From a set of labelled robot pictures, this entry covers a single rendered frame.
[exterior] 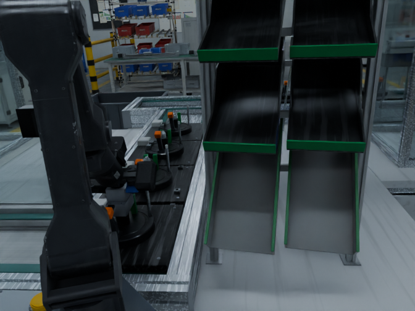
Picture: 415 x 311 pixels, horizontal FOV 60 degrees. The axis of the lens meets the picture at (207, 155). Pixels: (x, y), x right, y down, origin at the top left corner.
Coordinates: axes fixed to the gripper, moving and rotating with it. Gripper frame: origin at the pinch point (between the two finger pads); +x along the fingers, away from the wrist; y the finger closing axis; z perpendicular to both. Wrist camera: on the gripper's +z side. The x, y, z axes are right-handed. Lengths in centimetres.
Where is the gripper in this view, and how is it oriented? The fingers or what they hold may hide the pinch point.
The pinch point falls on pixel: (118, 185)
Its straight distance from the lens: 81.3
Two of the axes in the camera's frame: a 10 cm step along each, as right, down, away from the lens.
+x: 0.8, 4.6, 8.8
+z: 0.2, -8.9, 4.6
